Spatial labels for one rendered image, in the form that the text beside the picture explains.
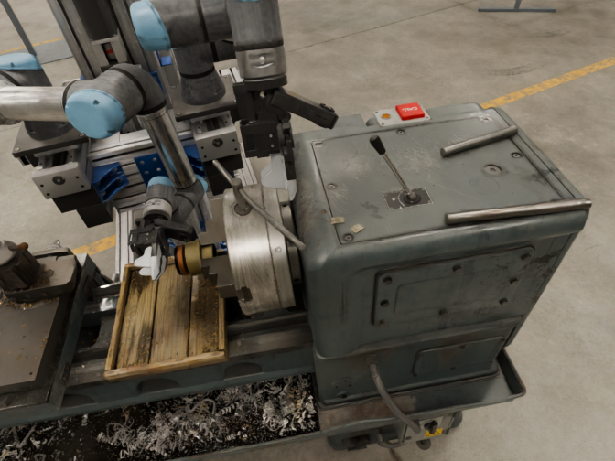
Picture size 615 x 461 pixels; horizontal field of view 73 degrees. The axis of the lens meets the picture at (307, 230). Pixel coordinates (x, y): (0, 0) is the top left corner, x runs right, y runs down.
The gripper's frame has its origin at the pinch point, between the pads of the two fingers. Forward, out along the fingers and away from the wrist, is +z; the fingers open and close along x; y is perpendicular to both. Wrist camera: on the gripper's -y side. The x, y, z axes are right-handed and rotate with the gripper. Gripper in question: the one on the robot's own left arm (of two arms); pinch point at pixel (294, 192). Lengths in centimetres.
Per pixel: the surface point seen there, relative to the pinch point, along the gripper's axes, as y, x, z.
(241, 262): 13.0, -6.8, 16.8
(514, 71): -224, -299, 40
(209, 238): 21.1, -21.4, 17.1
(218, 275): 19.3, -11.5, 21.9
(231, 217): 13.5, -13.1, 8.8
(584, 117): -237, -222, 67
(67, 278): 61, -29, 26
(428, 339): -29, -8, 50
